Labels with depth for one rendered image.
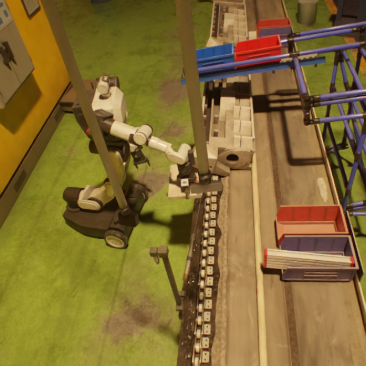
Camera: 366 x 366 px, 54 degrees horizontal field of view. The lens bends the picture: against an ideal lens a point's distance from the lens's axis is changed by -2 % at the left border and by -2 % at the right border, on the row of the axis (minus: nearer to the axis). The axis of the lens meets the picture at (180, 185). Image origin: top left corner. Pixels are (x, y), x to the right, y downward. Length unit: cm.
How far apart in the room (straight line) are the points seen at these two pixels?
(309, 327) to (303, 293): 17
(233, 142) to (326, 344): 128
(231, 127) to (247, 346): 141
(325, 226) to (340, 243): 21
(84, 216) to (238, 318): 182
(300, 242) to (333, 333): 45
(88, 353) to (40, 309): 57
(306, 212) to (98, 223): 175
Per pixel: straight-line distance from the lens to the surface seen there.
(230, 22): 407
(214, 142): 235
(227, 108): 268
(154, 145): 211
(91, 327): 283
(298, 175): 242
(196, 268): 196
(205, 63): 254
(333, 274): 190
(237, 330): 181
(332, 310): 190
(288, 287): 193
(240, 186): 233
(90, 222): 316
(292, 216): 210
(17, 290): 326
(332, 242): 198
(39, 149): 440
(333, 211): 211
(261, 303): 183
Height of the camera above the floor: 242
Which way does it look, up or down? 45 degrees down
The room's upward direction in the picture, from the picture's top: 11 degrees counter-clockwise
